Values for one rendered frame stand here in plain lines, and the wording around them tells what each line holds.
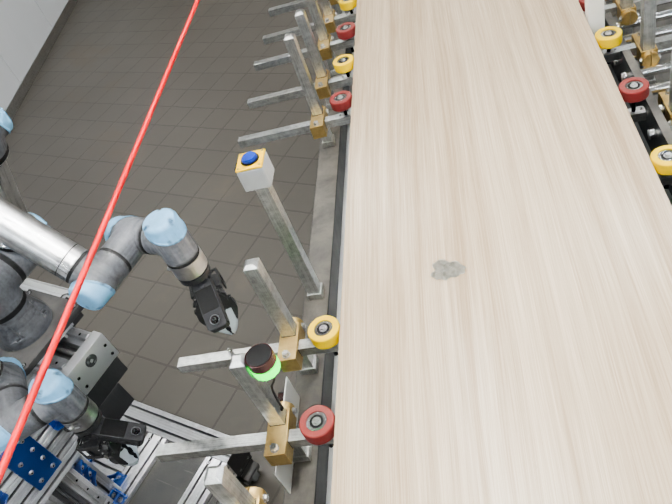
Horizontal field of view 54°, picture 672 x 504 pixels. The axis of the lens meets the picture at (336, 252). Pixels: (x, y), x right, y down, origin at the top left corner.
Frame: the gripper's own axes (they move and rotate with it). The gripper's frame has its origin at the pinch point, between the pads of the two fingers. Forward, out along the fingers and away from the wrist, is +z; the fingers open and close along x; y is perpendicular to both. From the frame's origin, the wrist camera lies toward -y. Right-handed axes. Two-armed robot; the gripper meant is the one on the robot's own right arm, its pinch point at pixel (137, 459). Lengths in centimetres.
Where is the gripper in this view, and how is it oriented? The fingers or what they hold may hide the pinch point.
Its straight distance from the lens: 174.0
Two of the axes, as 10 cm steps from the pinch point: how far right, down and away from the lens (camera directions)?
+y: -9.6, 1.7, 2.4
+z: 2.9, 6.7, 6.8
